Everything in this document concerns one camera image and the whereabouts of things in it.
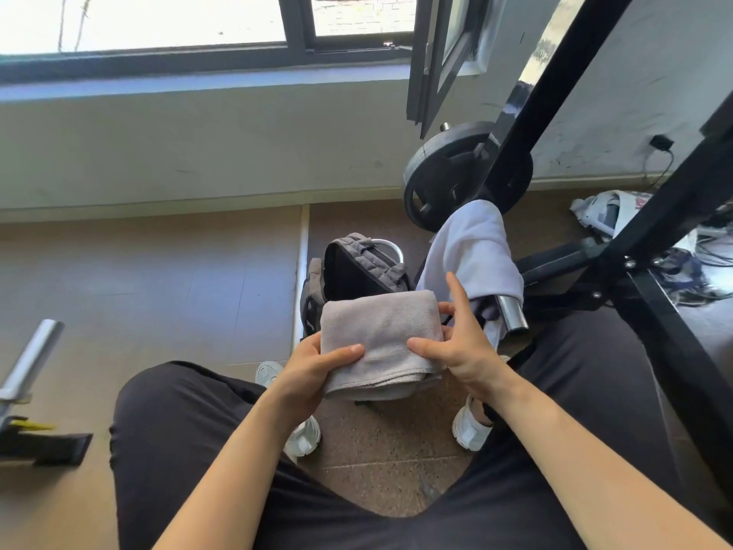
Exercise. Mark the person's right hand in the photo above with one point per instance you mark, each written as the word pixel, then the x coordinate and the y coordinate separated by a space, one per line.
pixel 469 355

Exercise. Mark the person's left hand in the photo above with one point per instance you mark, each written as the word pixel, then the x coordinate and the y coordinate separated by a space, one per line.
pixel 303 383

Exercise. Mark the grey towel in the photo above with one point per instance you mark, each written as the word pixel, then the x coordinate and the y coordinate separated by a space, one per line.
pixel 378 326

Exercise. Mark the pale lavender towel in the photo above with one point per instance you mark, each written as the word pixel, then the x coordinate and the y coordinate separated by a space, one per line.
pixel 469 246

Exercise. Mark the grey backpack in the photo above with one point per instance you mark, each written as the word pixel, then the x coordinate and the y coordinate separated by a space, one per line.
pixel 366 269

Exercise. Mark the person's left forearm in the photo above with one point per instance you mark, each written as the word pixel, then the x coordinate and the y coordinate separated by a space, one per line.
pixel 229 481

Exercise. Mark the white left shoe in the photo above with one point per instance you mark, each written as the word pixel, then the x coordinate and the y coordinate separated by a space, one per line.
pixel 303 441

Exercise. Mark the white shoe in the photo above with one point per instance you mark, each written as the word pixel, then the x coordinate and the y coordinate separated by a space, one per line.
pixel 303 441
pixel 469 432

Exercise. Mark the silver plate holder bar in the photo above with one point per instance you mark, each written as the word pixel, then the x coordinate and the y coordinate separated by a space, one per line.
pixel 511 315

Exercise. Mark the white right shoe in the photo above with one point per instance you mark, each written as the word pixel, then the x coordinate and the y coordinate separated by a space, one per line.
pixel 469 432

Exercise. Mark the pale floor divider strip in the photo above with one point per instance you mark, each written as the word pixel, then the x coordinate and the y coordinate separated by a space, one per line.
pixel 302 252

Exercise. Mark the black weight plate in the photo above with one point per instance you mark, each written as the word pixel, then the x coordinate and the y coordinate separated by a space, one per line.
pixel 435 171

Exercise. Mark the white printed bag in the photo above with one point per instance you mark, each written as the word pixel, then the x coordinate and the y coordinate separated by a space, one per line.
pixel 601 214

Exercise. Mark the yellow black squat rack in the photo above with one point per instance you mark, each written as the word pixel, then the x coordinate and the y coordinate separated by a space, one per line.
pixel 57 446

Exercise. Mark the silver barbell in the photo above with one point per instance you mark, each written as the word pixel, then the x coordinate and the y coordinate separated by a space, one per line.
pixel 34 355

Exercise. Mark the black open window sash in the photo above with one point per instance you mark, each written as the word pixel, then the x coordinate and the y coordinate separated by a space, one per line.
pixel 424 62

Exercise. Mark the black weight machine frame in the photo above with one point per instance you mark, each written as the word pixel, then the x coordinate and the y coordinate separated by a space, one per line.
pixel 676 200

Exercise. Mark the black window frame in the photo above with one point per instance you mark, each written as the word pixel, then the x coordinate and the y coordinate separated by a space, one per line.
pixel 143 65

